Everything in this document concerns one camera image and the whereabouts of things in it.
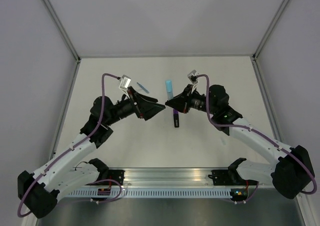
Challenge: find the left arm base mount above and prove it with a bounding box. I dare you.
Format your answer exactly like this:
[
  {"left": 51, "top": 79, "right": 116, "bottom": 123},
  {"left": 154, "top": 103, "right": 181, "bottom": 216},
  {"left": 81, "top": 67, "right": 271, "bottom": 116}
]
[{"left": 74, "top": 158, "right": 125, "bottom": 185}]

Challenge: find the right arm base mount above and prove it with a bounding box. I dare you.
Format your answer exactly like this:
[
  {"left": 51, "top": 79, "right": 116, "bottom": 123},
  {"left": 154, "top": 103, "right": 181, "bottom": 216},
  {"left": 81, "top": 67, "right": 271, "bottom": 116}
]
[{"left": 207, "top": 158, "right": 258, "bottom": 186}]

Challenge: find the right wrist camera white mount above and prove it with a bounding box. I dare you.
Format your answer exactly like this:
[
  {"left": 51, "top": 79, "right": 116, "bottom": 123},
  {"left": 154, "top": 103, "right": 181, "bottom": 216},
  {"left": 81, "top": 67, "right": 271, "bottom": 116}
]
[{"left": 187, "top": 70, "right": 199, "bottom": 92}]

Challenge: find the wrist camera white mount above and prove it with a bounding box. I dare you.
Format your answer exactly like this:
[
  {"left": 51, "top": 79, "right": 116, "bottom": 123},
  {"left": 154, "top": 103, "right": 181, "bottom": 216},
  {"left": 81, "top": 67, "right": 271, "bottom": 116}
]
[
  {"left": 187, "top": 70, "right": 199, "bottom": 92},
  {"left": 119, "top": 75, "right": 132, "bottom": 91}
]

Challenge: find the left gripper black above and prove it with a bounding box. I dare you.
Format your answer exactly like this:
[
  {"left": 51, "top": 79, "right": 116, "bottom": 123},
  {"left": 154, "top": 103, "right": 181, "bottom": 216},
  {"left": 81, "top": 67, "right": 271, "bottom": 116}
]
[{"left": 105, "top": 86, "right": 166, "bottom": 126}]

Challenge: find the white slotted cable duct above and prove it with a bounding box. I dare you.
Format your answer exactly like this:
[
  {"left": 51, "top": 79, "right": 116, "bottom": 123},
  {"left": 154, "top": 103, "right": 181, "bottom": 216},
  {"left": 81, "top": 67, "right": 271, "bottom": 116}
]
[{"left": 67, "top": 187, "right": 232, "bottom": 198}]

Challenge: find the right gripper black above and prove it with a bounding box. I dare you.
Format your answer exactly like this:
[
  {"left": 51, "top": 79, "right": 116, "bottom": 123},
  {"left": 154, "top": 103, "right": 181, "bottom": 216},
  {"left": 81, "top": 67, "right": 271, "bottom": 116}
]
[{"left": 165, "top": 84, "right": 217, "bottom": 115}]

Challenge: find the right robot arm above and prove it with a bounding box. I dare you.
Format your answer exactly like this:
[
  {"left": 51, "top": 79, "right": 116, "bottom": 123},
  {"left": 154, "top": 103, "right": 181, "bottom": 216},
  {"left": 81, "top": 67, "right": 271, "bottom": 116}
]
[{"left": 165, "top": 84, "right": 317, "bottom": 199}]

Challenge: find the black purple highlighter pen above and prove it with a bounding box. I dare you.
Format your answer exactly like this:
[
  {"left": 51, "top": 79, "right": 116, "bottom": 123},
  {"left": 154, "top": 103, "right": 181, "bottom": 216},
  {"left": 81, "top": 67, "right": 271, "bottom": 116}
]
[{"left": 173, "top": 109, "right": 180, "bottom": 128}]

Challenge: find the light blue pen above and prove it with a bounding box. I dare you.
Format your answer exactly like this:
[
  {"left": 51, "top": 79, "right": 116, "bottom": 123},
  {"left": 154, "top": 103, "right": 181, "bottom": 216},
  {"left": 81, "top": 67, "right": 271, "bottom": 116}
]
[{"left": 165, "top": 80, "right": 174, "bottom": 100}]

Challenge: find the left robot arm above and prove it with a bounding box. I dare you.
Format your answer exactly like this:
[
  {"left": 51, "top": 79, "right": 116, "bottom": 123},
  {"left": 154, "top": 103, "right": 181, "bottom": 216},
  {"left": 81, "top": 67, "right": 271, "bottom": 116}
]
[{"left": 17, "top": 86, "right": 165, "bottom": 218}]

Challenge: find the aluminium mounting rail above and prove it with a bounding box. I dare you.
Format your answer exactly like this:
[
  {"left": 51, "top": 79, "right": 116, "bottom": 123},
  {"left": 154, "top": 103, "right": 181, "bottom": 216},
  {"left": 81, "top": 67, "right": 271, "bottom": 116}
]
[{"left": 111, "top": 167, "right": 226, "bottom": 187}]

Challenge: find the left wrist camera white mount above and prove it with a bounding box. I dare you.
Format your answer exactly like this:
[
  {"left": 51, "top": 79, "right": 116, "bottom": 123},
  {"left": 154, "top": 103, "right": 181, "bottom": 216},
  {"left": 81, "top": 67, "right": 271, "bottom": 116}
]
[{"left": 119, "top": 75, "right": 132, "bottom": 91}]

